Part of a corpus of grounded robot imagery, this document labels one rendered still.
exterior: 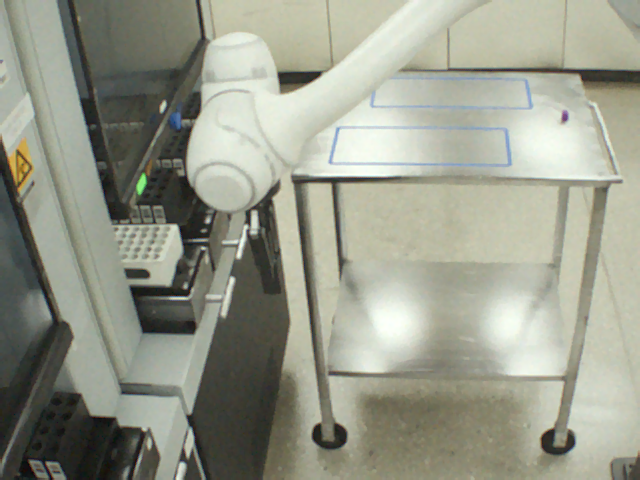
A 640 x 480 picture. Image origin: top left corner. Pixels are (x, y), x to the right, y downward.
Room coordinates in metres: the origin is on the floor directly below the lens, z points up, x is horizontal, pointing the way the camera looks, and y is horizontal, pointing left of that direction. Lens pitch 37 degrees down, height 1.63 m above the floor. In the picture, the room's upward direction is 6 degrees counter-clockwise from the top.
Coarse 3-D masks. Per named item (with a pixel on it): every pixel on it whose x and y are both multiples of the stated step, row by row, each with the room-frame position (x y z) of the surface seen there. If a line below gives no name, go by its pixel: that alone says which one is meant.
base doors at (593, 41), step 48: (240, 0) 3.38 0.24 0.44; (288, 0) 3.35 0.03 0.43; (336, 0) 3.32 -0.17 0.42; (384, 0) 3.28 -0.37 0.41; (528, 0) 3.19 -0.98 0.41; (576, 0) 3.16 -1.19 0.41; (288, 48) 3.35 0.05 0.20; (336, 48) 3.32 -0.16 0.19; (432, 48) 3.24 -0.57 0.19; (480, 48) 3.22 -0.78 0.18; (528, 48) 3.19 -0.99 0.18; (576, 48) 3.16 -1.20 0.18; (624, 48) 3.12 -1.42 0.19
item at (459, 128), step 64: (384, 128) 1.44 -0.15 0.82; (448, 128) 1.42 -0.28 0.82; (512, 128) 1.40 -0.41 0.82; (576, 128) 1.38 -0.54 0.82; (320, 320) 1.30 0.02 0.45; (384, 320) 1.47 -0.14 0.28; (448, 320) 1.44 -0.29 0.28; (512, 320) 1.42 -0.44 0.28; (576, 320) 1.20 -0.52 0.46; (320, 384) 1.30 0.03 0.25
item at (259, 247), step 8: (248, 232) 0.98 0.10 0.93; (256, 240) 0.99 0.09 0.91; (264, 240) 0.99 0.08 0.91; (256, 248) 0.99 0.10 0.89; (264, 248) 0.99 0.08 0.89; (256, 256) 1.00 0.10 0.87; (264, 256) 1.00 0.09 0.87; (256, 264) 1.00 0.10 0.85; (264, 264) 1.00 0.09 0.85; (272, 264) 1.01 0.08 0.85
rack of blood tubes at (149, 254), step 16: (160, 224) 1.12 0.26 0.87; (128, 240) 1.09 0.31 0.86; (144, 240) 1.08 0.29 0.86; (160, 240) 1.08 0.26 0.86; (176, 240) 1.09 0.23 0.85; (128, 256) 1.04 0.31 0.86; (144, 256) 1.04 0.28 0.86; (160, 256) 1.03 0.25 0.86; (176, 256) 1.07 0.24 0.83; (128, 272) 1.07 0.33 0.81; (144, 272) 1.07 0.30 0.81; (160, 272) 1.02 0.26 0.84
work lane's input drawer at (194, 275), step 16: (192, 256) 1.09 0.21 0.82; (208, 256) 1.12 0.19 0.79; (176, 272) 1.05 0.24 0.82; (192, 272) 1.05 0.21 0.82; (208, 272) 1.10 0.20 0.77; (144, 288) 1.02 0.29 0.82; (160, 288) 1.01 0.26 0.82; (176, 288) 1.01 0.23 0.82; (192, 288) 1.02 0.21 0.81; (208, 288) 1.09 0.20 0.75; (144, 304) 1.01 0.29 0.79; (160, 304) 1.00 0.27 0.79; (176, 304) 1.00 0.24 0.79; (192, 304) 1.00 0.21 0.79; (224, 304) 1.03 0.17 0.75; (192, 320) 0.99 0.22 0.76
